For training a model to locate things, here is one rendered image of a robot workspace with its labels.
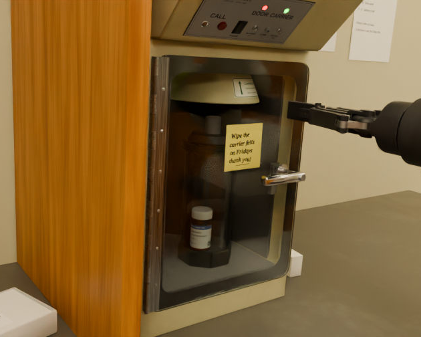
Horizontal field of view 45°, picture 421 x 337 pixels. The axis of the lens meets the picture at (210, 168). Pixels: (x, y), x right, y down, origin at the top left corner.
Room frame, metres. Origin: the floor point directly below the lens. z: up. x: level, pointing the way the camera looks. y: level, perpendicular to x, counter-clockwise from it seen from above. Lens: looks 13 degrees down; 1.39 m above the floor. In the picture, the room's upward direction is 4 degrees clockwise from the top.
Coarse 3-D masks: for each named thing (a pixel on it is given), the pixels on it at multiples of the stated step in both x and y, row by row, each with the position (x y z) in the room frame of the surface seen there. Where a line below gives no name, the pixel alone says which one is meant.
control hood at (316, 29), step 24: (168, 0) 0.69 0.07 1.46; (192, 0) 0.68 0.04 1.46; (312, 0) 0.78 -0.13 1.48; (336, 0) 0.80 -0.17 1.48; (360, 0) 0.83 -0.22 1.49; (168, 24) 0.69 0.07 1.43; (312, 24) 0.83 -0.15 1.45; (336, 24) 0.85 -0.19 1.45; (288, 48) 0.86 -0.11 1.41; (312, 48) 0.88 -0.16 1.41
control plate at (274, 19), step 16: (208, 0) 0.69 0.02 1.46; (224, 0) 0.70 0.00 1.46; (240, 0) 0.71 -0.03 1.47; (256, 0) 0.73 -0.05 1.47; (272, 0) 0.74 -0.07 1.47; (288, 0) 0.76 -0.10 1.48; (208, 16) 0.71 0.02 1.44; (224, 16) 0.73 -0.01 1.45; (240, 16) 0.74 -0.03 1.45; (256, 16) 0.75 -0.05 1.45; (272, 16) 0.77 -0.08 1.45; (288, 16) 0.78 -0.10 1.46; (304, 16) 0.80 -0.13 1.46; (192, 32) 0.72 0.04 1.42; (208, 32) 0.74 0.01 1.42; (224, 32) 0.75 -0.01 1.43; (256, 32) 0.78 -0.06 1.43; (272, 32) 0.80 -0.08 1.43; (288, 32) 0.82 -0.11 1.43
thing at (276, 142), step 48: (192, 96) 0.76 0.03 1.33; (240, 96) 0.81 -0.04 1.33; (288, 96) 0.88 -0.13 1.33; (192, 144) 0.76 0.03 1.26; (288, 144) 0.88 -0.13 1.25; (192, 192) 0.77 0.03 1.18; (240, 192) 0.82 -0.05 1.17; (288, 192) 0.89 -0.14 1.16; (192, 240) 0.77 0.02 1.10; (240, 240) 0.83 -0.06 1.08; (288, 240) 0.90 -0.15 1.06; (192, 288) 0.77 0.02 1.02; (240, 288) 0.83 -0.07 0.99
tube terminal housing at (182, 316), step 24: (168, 48) 0.75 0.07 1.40; (192, 48) 0.77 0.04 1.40; (216, 48) 0.80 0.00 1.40; (240, 48) 0.82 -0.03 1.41; (264, 48) 0.85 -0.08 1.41; (144, 216) 0.73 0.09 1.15; (144, 240) 0.73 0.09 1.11; (264, 288) 0.88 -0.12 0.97; (168, 312) 0.76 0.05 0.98; (192, 312) 0.79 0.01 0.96; (216, 312) 0.82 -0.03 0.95; (144, 336) 0.73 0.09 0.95
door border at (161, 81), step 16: (160, 64) 0.72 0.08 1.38; (160, 80) 0.73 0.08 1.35; (160, 96) 0.73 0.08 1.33; (160, 112) 0.73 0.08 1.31; (160, 128) 0.73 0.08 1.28; (160, 144) 0.73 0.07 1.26; (160, 160) 0.73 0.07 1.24; (160, 176) 0.73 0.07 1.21; (160, 192) 0.73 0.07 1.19; (160, 208) 0.73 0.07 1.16; (160, 224) 0.73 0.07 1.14; (160, 240) 0.73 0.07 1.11; (160, 256) 0.73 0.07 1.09
